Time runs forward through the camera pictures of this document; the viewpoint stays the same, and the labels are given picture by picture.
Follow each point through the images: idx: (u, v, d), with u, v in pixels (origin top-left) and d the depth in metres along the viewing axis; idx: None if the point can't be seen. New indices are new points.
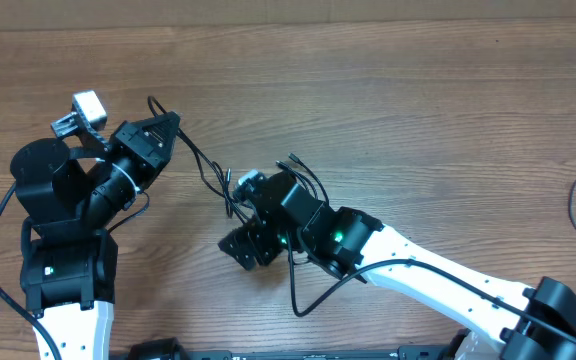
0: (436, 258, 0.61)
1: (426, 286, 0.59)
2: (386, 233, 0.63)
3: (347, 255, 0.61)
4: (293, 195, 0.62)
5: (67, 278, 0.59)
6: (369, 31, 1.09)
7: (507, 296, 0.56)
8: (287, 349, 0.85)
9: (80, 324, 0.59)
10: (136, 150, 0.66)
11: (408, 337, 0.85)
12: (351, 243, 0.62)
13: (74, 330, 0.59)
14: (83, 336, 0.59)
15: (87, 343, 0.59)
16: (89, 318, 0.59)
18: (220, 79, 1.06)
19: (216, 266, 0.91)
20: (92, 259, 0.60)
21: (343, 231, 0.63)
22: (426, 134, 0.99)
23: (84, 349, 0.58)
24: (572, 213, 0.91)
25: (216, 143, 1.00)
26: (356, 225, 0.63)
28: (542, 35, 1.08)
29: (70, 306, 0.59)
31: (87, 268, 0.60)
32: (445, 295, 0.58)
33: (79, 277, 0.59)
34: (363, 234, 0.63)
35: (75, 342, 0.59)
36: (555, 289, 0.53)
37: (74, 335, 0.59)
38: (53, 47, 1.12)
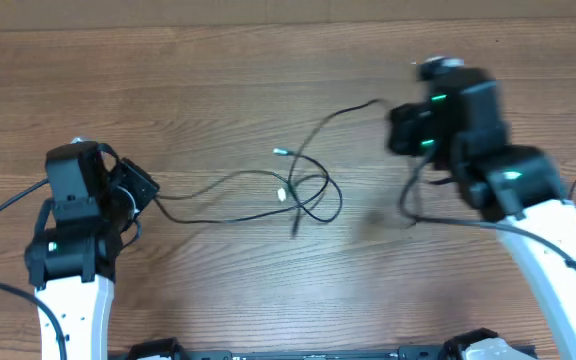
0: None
1: (561, 293, 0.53)
2: (553, 206, 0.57)
3: (492, 185, 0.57)
4: (481, 88, 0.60)
5: (71, 256, 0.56)
6: (370, 31, 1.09)
7: None
8: (287, 348, 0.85)
9: (79, 295, 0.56)
10: (140, 176, 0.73)
11: (408, 337, 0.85)
12: (506, 179, 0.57)
13: (73, 301, 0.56)
14: (83, 307, 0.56)
15: (87, 314, 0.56)
16: (88, 290, 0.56)
18: (221, 78, 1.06)
19: (216, 266, 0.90)
20: (95, 237, 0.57)
21: (521, 172, 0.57)
22: None
23: (83, 320, 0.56)
24: None
25: (216, 144, 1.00)
26: (531, 167, 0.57)
28: (543, 35, 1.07)
29: (71, 281, 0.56)
31: (90, 246, 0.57)
32: (572, 309, 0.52)
33: (82, 256, 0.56)
34: (533, 187, 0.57)
35: (75, 313, 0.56)
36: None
37: (74, 306, 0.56)
38: (52, 47, 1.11)
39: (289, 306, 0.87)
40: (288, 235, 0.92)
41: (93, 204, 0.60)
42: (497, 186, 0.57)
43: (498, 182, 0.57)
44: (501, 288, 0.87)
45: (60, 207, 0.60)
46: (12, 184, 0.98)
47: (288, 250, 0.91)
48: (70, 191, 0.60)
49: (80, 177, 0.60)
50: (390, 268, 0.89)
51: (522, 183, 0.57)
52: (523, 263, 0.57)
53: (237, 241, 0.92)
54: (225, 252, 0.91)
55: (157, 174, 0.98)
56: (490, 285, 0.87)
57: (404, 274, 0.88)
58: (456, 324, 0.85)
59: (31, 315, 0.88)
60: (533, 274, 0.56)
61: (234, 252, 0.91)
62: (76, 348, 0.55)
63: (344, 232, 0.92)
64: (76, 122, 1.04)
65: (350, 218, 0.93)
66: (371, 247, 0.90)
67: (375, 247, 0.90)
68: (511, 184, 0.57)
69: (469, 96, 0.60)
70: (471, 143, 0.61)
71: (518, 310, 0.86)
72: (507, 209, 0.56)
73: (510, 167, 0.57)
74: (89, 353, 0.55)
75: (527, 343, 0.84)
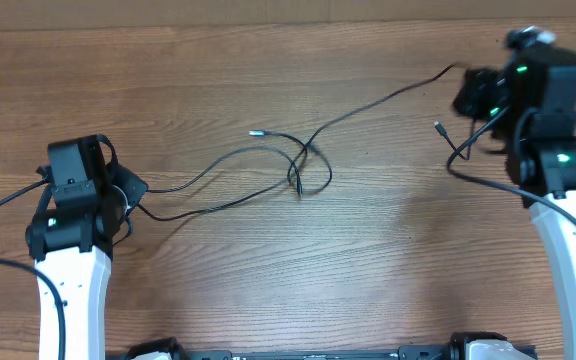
0: None
1: None
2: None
3: (545, 164, 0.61)
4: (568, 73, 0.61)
5: (69, 231, 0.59)
6: (370, 31, 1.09)
7: None
8: (287, 349, 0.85)
9: (76, 265, 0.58)
10: (129, 175, 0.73)
11: (408, 337, 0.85)
12: (563, 163, 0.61)
13: (72, 269, 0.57)
14: (81, 274, 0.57)
15: (84, 282, 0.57)
16: (86, 260, 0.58)
18: (221, 78, 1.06)
19: (216, 266, 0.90)
20: (92, 215, 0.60)
21: (572, 159, 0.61)
22: (426, 134, 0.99)
23: (80, 287, 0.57)
24: None
25: (216, 144, 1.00)
26: None
28: None
29: (70, 253, 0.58)
31: (87, 223, 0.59)
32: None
33: (79, 231, 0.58)
34: None
35: (73, 281, 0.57)
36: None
37: (72, 274, 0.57)
38: (52, 47, 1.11)
39: (289, 306, 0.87)
40: (288, 235, 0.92)
41: (91, 187, 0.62)
42: (546, 167, 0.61)
43: (548, 164, 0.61)
44: (501, 288, 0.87)
45: (59, 190, 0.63)
46: (12, 184, 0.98)
47: (288, 250, 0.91)
48: (71, 175, 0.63)
49: (81, 162, 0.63)
50: (390, 268, 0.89)
51: (570, 169, 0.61)
52: (552, 247, 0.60)
53: (237, 241, 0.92)
54: (225, 252, 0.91)
55: (157, 174, 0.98)
56: (490, 285, 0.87)
57: (404, 274, 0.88)
58: (456, 324, 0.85)
59: (30, 315, 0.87)
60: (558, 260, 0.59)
61: (234, 252, 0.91)
62: (73, 315, 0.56)
63: (344, 232, 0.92)
64: (76, 122, 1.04)
65: (350, 218, 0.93)
66: (370, 246, 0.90)
67: (375, 247, 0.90)
68: (560, 166, 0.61)
69: (553, 75, 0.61)
70: (538, 120, 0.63)
71: (519, 311, 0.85)
72: (548, 186, 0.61)
73: (560, 150, 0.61)
74: (86, 319, 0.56)
75: (528, 343, 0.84)
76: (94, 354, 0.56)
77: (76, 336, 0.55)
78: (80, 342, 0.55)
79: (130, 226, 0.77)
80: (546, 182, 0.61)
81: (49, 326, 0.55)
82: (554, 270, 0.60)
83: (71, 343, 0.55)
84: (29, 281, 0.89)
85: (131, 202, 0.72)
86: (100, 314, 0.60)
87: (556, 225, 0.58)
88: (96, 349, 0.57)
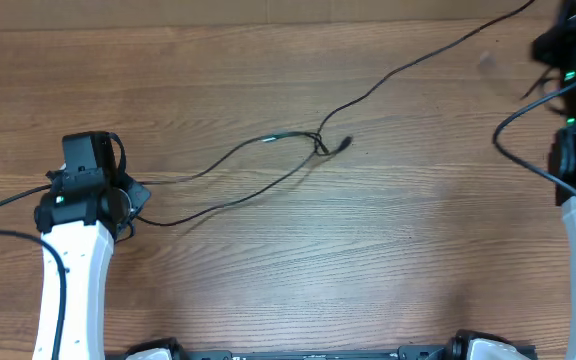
0: None
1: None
2: None
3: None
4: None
5: (75, 209, 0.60)
6: (370, 32, 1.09)
7: None
8: (287, 349, 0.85)
9: (80, 236, 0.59)
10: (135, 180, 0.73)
11: (408, 337, 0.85)
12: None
13: (75, 240, 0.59)
14: (84, 244, 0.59)
15: (87, 251, 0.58)
16: (88, 232, 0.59)
18: (221, 79, 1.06)
19: (216, 266, 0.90)
20: (98, 196, 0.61)
21: None
22: (426, 134, 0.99)
23: (84, 257, 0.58)
24: None
25: (216, 144, 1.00)
26: None
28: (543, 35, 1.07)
29: (73, 227, 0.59)
31: (93, 202, 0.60)
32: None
33: (84, 210, 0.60)
34: None
35: (76, 250, 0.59)
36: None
37: (75, 243, 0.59)
38: (53, 47, 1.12)
39: (289, 306, 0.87)
40: (288, 235, 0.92)
41: (99, 173, 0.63)
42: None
43: None
44: (501, 288, 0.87)
45: (69, 176, 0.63)
46: (12, 184, 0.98)
47: (288, 250, 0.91)
48: (82, 163, 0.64)
49: (92, 150, 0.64)
50: (390, 268, 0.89)
51: None
52: (575, 239, 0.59)
53: (238, 241, 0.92)
54: (225, 252, 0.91)
55: (157, 175, 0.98)
56: (490, 286, 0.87)
57: (404, 274, 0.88)
58: (455, 324, 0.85)
59: (30, 315, 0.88)
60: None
61: (234, 253, 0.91)
62: (74, 282, 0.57)
63: (344, 232, 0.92)
64: (77, 122, 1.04)
65: (350, 218, 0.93)
66: (370, 246, 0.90)
67: (376, 247, 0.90)
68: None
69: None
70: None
71: (518, 311, 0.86)
72: None
73: None
74: (86, 287, 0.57)
75: (528, 343, 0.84)
76: (94, 320, 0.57)
77: (76, 301, 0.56)
78: (80, 307, 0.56)
79: (133, 227, 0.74)
80: None
81: (51, 290, 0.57)
82: (573, 262, 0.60)
83: (71, 308, 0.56)
84: (29, 281, 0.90)
85: (134, 206, 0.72)
86: (102, 285, 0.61)
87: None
88: (96, 317, 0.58)
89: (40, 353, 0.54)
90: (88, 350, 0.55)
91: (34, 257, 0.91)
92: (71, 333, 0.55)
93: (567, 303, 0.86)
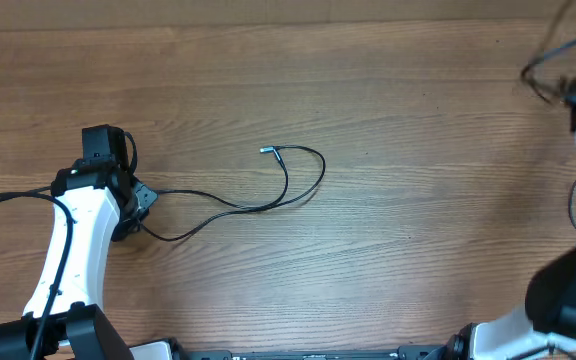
0: None
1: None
2: None
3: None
4: None
5: (86, 178, 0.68)
6: (369, 31, 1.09)
7: None
8: (287, 348, 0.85)
9: (89, 196, 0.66)
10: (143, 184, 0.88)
11: (408, 337, 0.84)
12: None
13: (85, 199, 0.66)
14: (91, 202, 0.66)
15: (94, 208, 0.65)
16: (97, 195, 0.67)
18: (221, 79, 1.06)
19: (216, 266, 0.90)
20: (108, 170, 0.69)
21: None
22: (426, 134, 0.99)
23: (90, 212, 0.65)
24: (572, 213, 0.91)
25: (216, 144, 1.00)
26: None
28: (543, 35, 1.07)
29: (84, 192, 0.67)
31: (103, 174, 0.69)
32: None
33: (95, 178, 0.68)
34: None
35: (84, 207, 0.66)
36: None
37: (84, 201, 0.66)
38: (53, 47, 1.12)
39: (289, 306, 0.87)
40: (288, 235, 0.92)
41: (114, 159, 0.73)
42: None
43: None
44: (502, 289, 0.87)
45: (85, 162, 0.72)
46: (11, 184, 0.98)
47: (288, 250, 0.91)
48: (98, 151, 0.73)
49: (107, 141, 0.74)
50: (389, 268, 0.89)
51: None
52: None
53: (238, 241, 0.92)
54: (225, 252, 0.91)
55: (157, 174, 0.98)
56: (490, 285, 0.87)
57: (404, 274, 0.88)
58: (456, 325, 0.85)
59: None
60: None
61: (234, 252, 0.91)
62: (81, 230, 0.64)
63: (344, 232, 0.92)
64: (76, 121, 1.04)
65: (350, 218, 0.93)
66: (371, 246, 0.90)
67: (376, 247, 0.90)
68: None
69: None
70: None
71: None
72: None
73: None
74: (89, 236, 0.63)
75: None
76: (94, 269, 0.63)
77: (80, 246, 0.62)
78: (82, 250, 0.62)
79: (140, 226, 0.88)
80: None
81: (58, 239, 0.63)
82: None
83: (74, 251, 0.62)
84: (29, 281, 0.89)
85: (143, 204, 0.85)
86: (105, 245, 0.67)
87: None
88: (95, 266, 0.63)
89: (42, 286, 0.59)
90: (86, 284, 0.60)
91: (35, 257, 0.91)
92: (71, 270, 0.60)
93: None
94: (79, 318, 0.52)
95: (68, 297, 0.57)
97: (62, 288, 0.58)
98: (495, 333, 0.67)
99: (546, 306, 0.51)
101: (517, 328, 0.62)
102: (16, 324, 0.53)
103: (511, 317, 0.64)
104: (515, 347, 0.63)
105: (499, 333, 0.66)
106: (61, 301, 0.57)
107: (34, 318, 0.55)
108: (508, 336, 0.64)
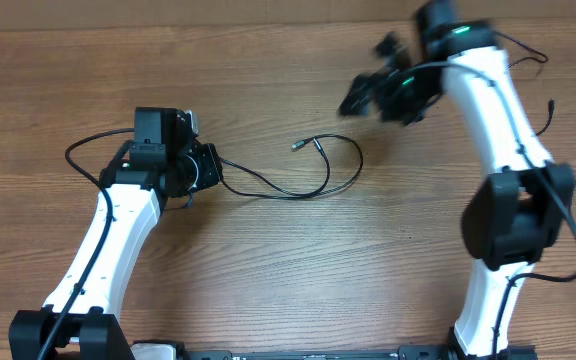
0: (491, 59, 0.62)
1: (489, 70, 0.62)
2: (474, 54, 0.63)
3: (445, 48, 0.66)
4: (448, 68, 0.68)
5: (135, 175, 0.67)
6: (370, 31, 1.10)
7: (500, 81, 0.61)
8: (287, 349, 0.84)
9: (136, 195, 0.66)
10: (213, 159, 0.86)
11: (408, 337, 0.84)
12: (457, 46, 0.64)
13: (132, 197, 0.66)
14: (135, 203, 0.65)
15: (136, 208, 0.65)
16: (142, 195, 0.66)
18: (221, 78, 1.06)
19: (217, 266, 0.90)
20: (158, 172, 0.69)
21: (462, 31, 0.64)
22: (427, 134, 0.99)
23: (132, 212, 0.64)
24: (572, 213, 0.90)
25: (216, 144, 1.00)
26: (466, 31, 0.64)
28: (543, 35, 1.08)
29: (131, 189, 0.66)
31: (153, 175, 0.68)
32: (490, 105, 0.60)
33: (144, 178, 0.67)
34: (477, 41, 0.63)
35: (126, 205, 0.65)
36: (572, 179, 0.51)
37: (128, 200, 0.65)
38: (52, 47, 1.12)
39: (290, 306, 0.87)
40: (288, 235, 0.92)
41: (163, 148, 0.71)
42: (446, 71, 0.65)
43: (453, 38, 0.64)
44: None
45: (135, 146, 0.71)
46: (12, 183, 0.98)
47: (288, 250, 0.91)
48: (149, 138, 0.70)
49: (159, 127, 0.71)
50: (390, 268, 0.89)
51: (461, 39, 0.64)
52: (464, 101, 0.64)
53: (238, 241, 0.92)
54: (226, 252, 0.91)
55: None
56: None
57: (404, 274, 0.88)
58: None
59: None
60: (485, 146, 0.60)
61: (235, 252, 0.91)
62: (117, 229, 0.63)
63: (344, 231, 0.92)
64: (76, 121, 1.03)
65: (350, 218, 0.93)
66: (371, 246, 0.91)
67: (376, 247, 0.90)
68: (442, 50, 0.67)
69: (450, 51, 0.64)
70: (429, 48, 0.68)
71: (519, 310, 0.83)
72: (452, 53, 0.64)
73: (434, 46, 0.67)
74: (124, 237, 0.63)
75: (528, 344, 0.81)
76: (122, 271, 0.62)
77: (113, 246, 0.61)
78: (114, 251, 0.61)
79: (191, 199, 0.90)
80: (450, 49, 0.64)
81: (94, 233, 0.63)
82: (472, 117, 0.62)
83: (106, 251, 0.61)
84: (29, 281, 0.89)
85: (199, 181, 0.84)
86: (136, 244, 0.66)
87: (479, 46, 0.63)
88: (123, 267, 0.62)
89: (68, 280, 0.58)
90: (110, 288, 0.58)
91: (35, 258, 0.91)
92: (99, 270, 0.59)
93: (568, 303, 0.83)
94: (94, 324, 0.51)
95: (90, 298, 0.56)
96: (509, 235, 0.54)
97: (86, 288, 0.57)
98: (469, 310, 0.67)
99: (482, 242, 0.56)
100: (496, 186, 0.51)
101: (478, 286, 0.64)
102: (34, 314, 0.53)
103: (472, 284, 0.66)
104: (490, 306, 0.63)
105: (471, 307, 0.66)
106: (83, 301, 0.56)
107: (54, 312, 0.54)
108: (478, 302, 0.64)
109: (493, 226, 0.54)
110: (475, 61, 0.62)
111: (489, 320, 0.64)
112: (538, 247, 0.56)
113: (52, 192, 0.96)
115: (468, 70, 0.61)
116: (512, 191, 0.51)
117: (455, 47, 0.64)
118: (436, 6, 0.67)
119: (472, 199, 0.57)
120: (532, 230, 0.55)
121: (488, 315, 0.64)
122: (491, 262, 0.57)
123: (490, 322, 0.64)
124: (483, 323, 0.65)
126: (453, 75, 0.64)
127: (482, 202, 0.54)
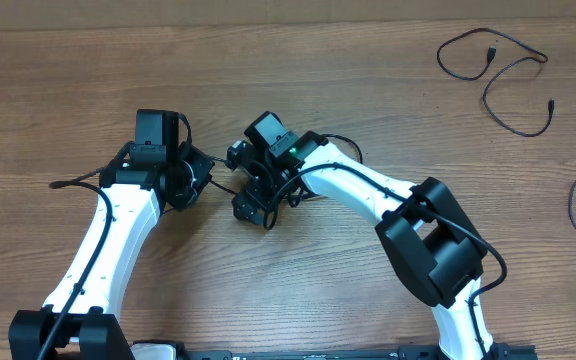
0: (326, 153, 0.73)
1: (330, 157, 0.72)
2: (319, 155, 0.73)
3: (294, 161, 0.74)
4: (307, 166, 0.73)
5: (136, 175, 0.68)
6: (370, 31, 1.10)
7: (342, 161, 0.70)
8: (287, 349, 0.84)
9: (135, 196, 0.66)
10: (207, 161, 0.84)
11: (408, 337, 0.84)
12: (302, 155, 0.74)
13: (130, 198, 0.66)
14: (134, 203, 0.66)
15: (136, 208, 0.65)
16: (141, 195, 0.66)
18: (220, 78, 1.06)
19: (216, 266, 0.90)
20: (158, 171, 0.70)
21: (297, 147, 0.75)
22: (427, 134, 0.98)
23: (132, 212, 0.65)
24: (572, 213, 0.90)
25: (216, 144, 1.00)
26: (310, 144, 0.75)
28: (542, 35, 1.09)
29: (130, 189, 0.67)
31: (153, 174, 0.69)
32: (349, 183, 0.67)
33: (144, 177, 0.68)
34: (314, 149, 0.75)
35: (127, 205, 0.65)
36: (442, 189, 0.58)
37: (127, 200, 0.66)
38: (53, 47, 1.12)
39: (289, 306, 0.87)
40: (288, 235, 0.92)
41: (164, 149, 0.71)
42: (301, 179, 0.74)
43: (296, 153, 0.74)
44: (500, 288, 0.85)
45: (136, 147, 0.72)
46: (12, 183, 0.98)
47: (286, 251, 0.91)
48: (150, 138, 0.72)
49: (160, 127, 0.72)
50: (389, 268, 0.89)
51: (301, 151, 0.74)
52: (333, 191, 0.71)
53: (237, 241, 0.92)
54: (226, 252, 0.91)
55: None
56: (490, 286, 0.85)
57: None
58: None
59: None
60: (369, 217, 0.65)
61: (234, 253, 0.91)
62: (117, 229, 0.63)
63: (344, 232, 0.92)
64: (76, 121, 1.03)
65: (350, 218, 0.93)
66: (370, 247, 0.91)
67: (375, 247, 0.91)
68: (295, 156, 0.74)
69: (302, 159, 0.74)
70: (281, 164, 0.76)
71: (519, 310, 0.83)
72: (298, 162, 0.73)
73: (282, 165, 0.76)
74: (124, 236, 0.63)
75: (527, 343, 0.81)
76: (122, 271, 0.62)
77: (113, 246, 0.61)
78: (114, 251, 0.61)
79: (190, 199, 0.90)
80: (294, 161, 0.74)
81: (93, 233, 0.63)
82: (350, 202, 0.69)
83: (106, 250, 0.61)
84: (29, 281, 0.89)
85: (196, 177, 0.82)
86: (136, 244, 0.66)
87: (314, 150, 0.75)
88: (122, 267, 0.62)
89: (68, 280, 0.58)
90: (110, 288, 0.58)
91: (35, 257, 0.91)
92: (99, 270, 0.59)
93: (567, 303, 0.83)
94: (94, 324, 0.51)
95: (89, 297, 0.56)
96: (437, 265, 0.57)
97: (86, 288, 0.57)
98: (446, 335, 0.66)
99: (425, 288, 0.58)
100: (387, 231, 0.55)
101: (444, 314, 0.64)
102: (33, 315, 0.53)
103: (437, 316, 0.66)
104: (463, 324, 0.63)
105: (447, 331, 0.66)
106: (82, 301, 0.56)
107: (54, 312, 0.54)
108: (452, 327, 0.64)
109: (416, 266, 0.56)
110: (317, 159, 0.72)
111: (468, 334, 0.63)
112: (472, 261, 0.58)
113: (52, 192, 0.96)
115: (315, 167, 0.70)
116: (404, 226, 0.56)
117: (299, 157, 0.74)
118: (262, 130, 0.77)
119: (390, 257, 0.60)
120: (455, 250, 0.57)
121: (466, 331, 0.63)
122: (447, 297, 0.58)
123: (471, 334, 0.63)
124: (465, 340, 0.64)
126: (308, 179, 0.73)
127: (395, 255, 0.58)
